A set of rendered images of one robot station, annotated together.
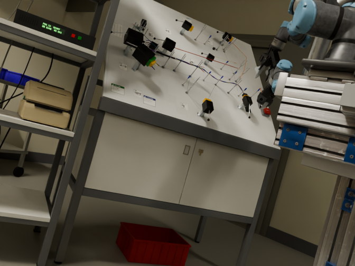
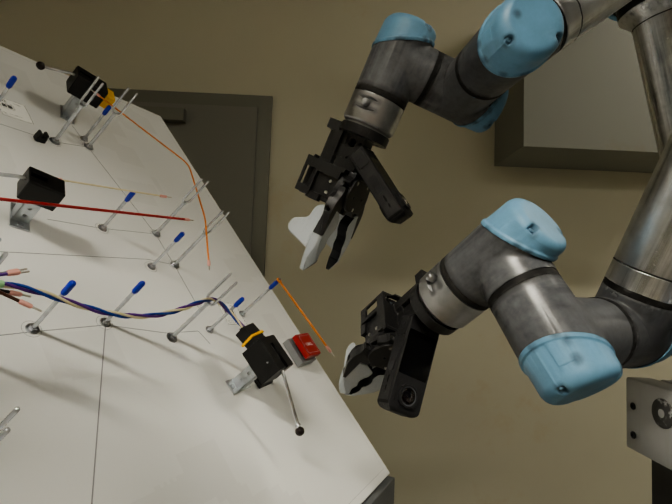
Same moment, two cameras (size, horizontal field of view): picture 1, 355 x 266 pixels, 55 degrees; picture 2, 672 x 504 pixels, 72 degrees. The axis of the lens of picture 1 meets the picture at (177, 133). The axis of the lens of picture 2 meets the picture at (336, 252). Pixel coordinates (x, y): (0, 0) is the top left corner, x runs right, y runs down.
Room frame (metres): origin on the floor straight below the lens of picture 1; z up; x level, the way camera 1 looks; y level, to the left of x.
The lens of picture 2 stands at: (1.54, 0.00, 1.22)
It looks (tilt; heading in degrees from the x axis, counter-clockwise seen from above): 4 degrees up; 321
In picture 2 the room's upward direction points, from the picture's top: 2 degrees clockwise
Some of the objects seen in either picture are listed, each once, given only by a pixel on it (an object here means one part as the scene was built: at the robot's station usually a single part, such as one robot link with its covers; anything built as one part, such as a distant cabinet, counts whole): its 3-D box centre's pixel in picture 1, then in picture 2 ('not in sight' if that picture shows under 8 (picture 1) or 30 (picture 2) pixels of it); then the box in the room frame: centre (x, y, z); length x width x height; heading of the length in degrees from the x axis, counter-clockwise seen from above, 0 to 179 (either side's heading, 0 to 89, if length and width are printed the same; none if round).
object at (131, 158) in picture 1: (143, 160); not in sight; (1.84, 0.13, 0.60); 0.55 x 0.02 x 0.39; 115
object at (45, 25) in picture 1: (53, 36); not in sight; (1.70, 0.73, 1.09); 0.35 x 0.33 x 0.07; 115
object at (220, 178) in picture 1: (226, 179); not in sight; (2.07, -0.36, 0.60); 0.55 x 0.03 x 0.39; 115
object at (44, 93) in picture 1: (45, 103); not in sight; (1.73, 0.68, 0.76); 0.30 x 0.21 x 0.20; 29
